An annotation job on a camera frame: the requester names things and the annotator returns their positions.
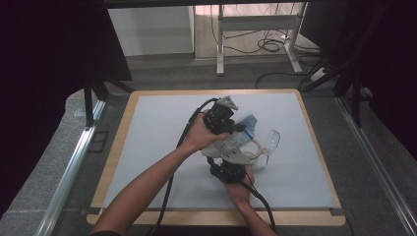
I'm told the grey table mat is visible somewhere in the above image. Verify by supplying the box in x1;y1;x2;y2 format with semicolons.
102;92;337;210

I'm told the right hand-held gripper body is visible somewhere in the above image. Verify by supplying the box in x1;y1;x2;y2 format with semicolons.
209;150;254;185

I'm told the coiled black floor cable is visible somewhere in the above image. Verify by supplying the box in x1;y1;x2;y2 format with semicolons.
257;37;290;54

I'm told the white wall panel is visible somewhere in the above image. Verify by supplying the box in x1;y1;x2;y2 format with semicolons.
107;5;195;57

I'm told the person's right hand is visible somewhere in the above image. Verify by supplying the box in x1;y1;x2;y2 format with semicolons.
223;164;258;207

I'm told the left hand-held gripper black cable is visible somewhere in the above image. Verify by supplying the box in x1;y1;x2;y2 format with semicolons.
147;97;219;236

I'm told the clear glass jar with handle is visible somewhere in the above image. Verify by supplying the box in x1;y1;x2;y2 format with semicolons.
242;128;281;166

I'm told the aluminium floor rail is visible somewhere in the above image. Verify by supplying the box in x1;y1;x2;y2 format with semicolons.
335;96;417;236
34;99;106;236

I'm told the white power strip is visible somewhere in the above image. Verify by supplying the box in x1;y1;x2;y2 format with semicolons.
309;67;328;83

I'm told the long black floor cable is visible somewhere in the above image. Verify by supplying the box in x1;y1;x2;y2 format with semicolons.
255;70;317;89

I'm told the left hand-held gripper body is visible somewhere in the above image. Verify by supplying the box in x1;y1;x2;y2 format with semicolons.
203;95;239;136

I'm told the white bag with blue stripe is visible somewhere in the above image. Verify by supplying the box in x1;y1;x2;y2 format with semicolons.
201;113;259;158

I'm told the white desk frame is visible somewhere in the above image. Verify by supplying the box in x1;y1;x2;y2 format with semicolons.
215;2;309;77

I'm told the black metal stand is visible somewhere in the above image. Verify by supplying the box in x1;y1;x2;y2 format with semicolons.
296;48;370;129
83;73;136;128

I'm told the right hand-held gripper black cable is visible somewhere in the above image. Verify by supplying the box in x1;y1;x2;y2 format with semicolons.
240;170;279;234

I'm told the dark floor grate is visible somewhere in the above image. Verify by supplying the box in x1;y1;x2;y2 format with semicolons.
88;131;110;154

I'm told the person's left hand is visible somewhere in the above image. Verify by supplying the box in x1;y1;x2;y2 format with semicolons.
183;110;231;152

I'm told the hand-held gripper black cable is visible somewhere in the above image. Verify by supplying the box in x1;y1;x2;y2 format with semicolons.
240;170;279;234
147;97;219;236

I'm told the black tape strip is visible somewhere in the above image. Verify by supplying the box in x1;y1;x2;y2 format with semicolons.
79;206;103;216

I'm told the black curtain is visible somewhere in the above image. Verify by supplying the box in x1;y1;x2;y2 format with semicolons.
0;0;134;219
299;0;417;161

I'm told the person's black sleeve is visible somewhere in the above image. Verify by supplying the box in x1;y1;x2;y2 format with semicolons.
89;230;123;236

